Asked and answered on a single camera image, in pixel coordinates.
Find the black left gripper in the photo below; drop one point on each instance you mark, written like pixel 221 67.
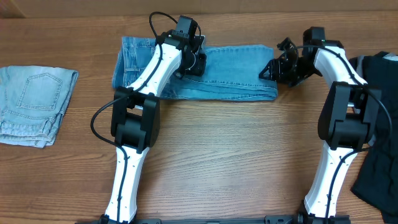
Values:
pixel 199 64

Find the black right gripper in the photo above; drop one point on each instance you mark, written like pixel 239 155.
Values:
pixel 286 69

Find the medium blue jeans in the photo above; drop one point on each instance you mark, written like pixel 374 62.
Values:
pixel 231 72

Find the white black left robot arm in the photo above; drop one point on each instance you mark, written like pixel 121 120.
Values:
pixel 135 121

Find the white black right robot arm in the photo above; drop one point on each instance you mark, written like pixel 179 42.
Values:
pixel 346 123

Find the black cloth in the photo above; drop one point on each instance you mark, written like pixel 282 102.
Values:
pixel 377 180

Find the folded light blue jeans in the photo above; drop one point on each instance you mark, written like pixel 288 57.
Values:
pixel 34 100

